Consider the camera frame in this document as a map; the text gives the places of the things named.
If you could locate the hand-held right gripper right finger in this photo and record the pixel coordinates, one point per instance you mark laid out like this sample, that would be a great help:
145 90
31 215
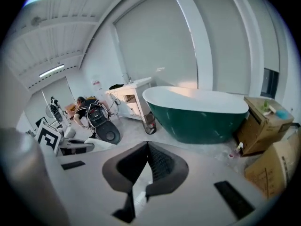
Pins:
178 173

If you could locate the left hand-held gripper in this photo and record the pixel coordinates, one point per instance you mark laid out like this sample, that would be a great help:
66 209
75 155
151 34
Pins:
48 138

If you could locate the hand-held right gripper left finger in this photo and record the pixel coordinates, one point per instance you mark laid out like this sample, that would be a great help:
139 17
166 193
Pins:
110 173

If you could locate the white oval bath mat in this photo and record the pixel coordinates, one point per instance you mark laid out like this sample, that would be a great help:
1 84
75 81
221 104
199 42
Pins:
101 144

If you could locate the green freestanding bathtub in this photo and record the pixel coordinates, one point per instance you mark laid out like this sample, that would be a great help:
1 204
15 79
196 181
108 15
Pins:
195 123

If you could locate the toilet with black seat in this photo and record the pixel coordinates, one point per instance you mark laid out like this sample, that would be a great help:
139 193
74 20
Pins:
109 134

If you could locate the standing fan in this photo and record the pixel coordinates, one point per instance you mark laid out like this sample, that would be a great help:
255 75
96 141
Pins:
49 110

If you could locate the black mesh wastebasket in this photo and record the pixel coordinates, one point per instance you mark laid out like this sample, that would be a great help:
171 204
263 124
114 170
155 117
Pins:
148 125

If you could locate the black cloth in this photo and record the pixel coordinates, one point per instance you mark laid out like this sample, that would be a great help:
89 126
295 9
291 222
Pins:
116 86

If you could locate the white vanity cabinet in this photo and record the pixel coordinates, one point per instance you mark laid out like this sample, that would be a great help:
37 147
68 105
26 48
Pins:
136 98

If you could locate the long ceiling lamp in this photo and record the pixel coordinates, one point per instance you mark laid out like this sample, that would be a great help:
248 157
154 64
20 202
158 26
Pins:
51 70

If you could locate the chrome vanity faucet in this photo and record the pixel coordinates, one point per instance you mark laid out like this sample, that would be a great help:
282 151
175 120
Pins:
127 77

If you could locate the light brown cardboard box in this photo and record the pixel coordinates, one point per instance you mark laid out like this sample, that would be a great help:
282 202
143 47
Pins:
272 171

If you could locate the small green item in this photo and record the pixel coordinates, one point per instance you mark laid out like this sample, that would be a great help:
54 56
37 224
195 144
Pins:
265 103

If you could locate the blue sponge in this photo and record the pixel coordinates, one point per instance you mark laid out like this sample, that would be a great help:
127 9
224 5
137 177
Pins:
281 113

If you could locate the dark window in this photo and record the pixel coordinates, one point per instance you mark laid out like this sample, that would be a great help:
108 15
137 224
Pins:
270 83

